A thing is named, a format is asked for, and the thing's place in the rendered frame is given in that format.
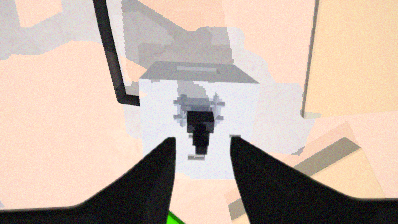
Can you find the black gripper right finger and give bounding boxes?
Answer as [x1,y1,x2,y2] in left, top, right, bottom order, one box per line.
[230,136,398,224]

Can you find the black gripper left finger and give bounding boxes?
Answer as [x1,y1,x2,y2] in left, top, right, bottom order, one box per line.
[0,137,176,224]

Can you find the green rectangular block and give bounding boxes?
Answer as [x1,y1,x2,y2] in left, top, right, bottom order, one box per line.
[167,211,185,224]

